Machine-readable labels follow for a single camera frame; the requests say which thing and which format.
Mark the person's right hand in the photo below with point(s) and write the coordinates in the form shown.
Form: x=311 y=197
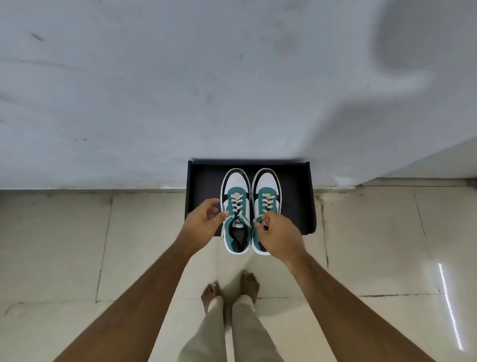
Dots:
x=283 y=238

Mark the person's left hand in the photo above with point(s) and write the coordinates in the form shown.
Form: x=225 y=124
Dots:
x=199 y=227

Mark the black shoe rack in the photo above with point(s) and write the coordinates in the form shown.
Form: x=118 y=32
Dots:
x=298 y=201

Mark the teal white sneaker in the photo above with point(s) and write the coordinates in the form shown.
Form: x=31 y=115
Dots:
x=266 y=182
x=234 y=182

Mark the person's left forearm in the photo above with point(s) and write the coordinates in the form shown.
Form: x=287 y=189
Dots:
x=130 y=317

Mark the person's right forearm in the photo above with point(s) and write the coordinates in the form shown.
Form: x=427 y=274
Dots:
x=354 y=320

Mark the person's right foot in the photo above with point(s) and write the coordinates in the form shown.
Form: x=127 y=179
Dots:
x=249 y=285

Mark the person's foot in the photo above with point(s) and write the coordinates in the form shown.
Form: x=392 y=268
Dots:
x=249 y=285
x=210 y=292

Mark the person's left foot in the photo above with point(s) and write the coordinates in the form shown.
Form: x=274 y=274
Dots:
x=210 y=292

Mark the person's beige trousers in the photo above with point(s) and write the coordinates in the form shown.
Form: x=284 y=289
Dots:
x=246 y=335

